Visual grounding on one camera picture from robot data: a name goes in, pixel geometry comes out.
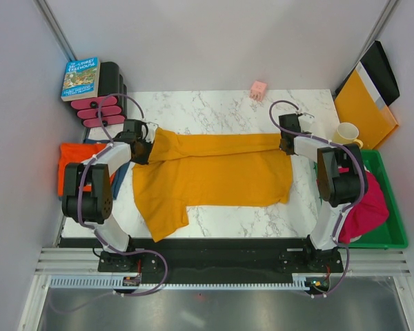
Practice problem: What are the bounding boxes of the mustard yellow t shirt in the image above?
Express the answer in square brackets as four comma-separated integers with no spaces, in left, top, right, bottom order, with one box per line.
[132,128,293,242]

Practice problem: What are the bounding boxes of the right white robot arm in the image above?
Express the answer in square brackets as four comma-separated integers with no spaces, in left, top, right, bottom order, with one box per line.
[279,114,368,272]

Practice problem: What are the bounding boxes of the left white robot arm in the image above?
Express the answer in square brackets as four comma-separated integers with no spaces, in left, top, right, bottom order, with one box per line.
[61,119,158,271]

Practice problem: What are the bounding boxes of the black pink drawer organizer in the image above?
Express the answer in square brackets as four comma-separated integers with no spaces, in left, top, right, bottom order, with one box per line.
[70,61,127,128]

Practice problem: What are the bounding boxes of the blue folded t shirt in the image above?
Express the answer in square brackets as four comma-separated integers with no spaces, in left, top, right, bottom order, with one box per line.
[57,139,130,199]

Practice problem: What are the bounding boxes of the pink cube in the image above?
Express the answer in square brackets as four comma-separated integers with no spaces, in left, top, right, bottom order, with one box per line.
[249,81,267,102]

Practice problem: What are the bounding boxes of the pale yellow mug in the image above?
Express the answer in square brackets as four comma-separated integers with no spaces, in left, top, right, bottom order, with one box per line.
[332,122,364,149]

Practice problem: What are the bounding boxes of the orange envelope folder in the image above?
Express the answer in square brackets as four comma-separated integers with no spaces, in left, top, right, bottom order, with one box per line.
[335,62,399,150]

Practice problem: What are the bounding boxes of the orange folded t shirt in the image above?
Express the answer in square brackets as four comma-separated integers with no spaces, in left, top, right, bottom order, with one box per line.
[57,142,115,197]

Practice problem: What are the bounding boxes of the blue treehouse book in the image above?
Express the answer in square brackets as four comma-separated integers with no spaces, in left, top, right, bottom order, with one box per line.
[61,57,101,102]

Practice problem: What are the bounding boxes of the black white folder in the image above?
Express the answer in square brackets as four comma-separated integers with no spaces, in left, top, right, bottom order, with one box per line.
[335,40,401,108]

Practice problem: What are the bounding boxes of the magenta t shirt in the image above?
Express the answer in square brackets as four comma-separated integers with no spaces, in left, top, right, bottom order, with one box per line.
[339,171,389,244]

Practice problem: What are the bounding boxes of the green plastic bin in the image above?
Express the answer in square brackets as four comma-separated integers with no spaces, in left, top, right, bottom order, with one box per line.
[341,150,408,249]

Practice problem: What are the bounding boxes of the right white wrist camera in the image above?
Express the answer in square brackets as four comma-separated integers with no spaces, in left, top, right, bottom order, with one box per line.
[297,112,315,134]

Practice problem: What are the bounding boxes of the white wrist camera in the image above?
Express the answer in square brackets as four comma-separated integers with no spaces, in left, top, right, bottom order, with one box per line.
[297,112,315,134]
[142,122,159,143]

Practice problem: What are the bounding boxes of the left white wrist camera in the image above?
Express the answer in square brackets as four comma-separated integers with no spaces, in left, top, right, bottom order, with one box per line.
[142,122,159,143]

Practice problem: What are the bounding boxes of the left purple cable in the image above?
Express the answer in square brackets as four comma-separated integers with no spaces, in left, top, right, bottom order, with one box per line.
[77,92,146,252]

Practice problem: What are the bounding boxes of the purple cable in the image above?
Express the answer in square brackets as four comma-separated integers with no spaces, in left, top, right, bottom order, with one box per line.
[268,99,368,245]
[77,92,146,252]

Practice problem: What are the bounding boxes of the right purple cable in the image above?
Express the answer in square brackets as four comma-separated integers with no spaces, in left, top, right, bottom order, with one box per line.
[268,99,368,245]

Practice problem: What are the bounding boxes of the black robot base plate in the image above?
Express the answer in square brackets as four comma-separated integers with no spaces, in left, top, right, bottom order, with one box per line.
[98,238,343,283]

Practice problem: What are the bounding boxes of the white slotted cable duct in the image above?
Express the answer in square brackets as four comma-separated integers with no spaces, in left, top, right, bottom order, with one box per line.
[49,274,315,291]

